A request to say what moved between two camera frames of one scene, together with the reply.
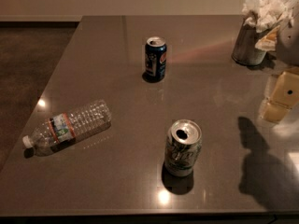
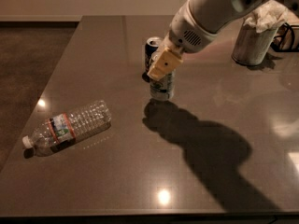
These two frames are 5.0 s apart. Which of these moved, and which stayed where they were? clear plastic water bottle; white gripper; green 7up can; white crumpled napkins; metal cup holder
Moved: white gripper; green 7up can
Stayed: metal cup holder; white crumpled napkins; clear plastic water bottle
